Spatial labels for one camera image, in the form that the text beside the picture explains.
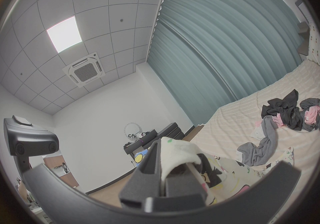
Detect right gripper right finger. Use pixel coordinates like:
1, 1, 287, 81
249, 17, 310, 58
166, 176, 208, 200

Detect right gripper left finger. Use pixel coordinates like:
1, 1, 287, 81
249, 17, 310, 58
119, 139, 162, 212

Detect white printed pyjama top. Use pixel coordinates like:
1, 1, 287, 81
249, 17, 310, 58
134, 136, 295, 206

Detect bed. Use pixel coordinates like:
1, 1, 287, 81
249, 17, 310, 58
184, 0, 320, 218

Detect pile of clothes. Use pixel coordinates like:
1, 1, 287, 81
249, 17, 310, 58
261, 89, 320, 132

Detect black table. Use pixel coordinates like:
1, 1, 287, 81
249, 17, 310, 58
123, 129, 158, 162

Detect black chest of drawers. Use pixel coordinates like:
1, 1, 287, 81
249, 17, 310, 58
156, 122, 185, 141

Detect brown wooden cabinet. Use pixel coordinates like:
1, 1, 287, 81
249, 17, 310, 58
42, 155, 78, 189

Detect white garment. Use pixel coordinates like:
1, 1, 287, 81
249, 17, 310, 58
251, 119, 267, 141

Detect grey garment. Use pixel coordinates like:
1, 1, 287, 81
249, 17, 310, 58
236, 115, 279, 166

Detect blue-green curtain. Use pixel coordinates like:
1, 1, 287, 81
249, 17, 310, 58
157, 0, 304, 101
146, 19, 237, 126

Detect white ceiling air conditioner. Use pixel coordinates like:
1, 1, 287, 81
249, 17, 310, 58
62, 51, 107, 88

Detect square ceiling light panel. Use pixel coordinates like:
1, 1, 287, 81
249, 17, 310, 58
46, 16, 83, 54

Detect white printed pillow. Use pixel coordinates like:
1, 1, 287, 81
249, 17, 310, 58
307, 21, 320, 61

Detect white ring lamp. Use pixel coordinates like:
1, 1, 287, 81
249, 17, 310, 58
124, 122, 143, 141

